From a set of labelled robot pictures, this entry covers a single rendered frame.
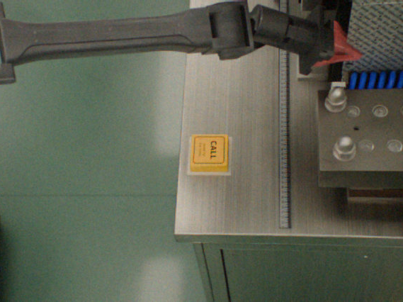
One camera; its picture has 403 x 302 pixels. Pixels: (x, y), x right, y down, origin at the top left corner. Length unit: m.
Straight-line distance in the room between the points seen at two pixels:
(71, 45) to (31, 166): 1.46
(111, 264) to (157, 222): 0.19
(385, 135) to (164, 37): 0.41
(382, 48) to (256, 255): 0.44
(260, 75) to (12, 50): 0.58
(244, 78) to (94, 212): 1.04
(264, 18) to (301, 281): 0.58
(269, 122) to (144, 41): 0.40
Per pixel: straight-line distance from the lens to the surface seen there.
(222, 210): 1.37
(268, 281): 1.57
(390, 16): 1.25
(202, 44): 1.17
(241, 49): 1.20
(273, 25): 1.23
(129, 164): 2.48
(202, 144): 1.41
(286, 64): 1.53
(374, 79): 1.34
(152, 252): 2.33
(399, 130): 1.31
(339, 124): 1.30
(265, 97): 1.48
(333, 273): 1.52
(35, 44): 1.11
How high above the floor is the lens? 2.13
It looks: 60 degrees down
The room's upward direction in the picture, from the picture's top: 10 degrees counter-clockwise
